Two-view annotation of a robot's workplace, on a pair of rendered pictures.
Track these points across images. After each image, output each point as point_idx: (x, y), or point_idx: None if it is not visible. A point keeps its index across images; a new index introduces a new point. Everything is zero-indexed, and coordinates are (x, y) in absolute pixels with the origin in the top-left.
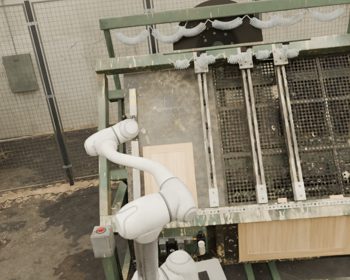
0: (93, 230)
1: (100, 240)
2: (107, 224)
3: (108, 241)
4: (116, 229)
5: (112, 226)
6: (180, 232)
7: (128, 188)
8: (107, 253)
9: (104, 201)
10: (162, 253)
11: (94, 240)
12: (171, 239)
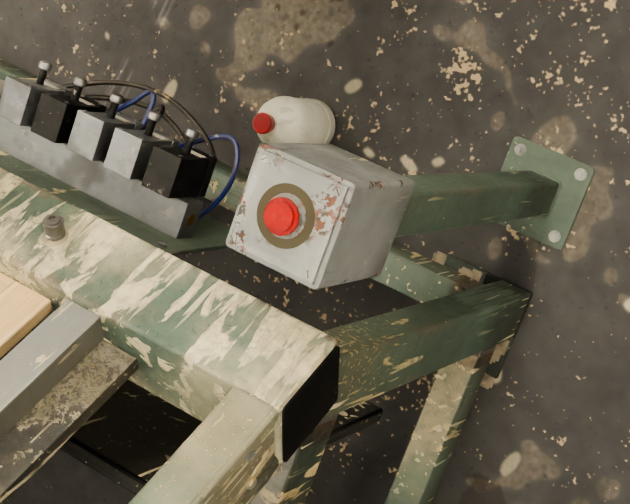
0: (325, 240)
1: (315, 160)
2: (268, 350)
3: (280, 143)
4: (242, 302)
5: (254, 325)
6: None
7: (23, 469)
8: (338, 151)
9: (197, 456)
10: (129, 119)
11: (346, 175)
12: (45, 129)
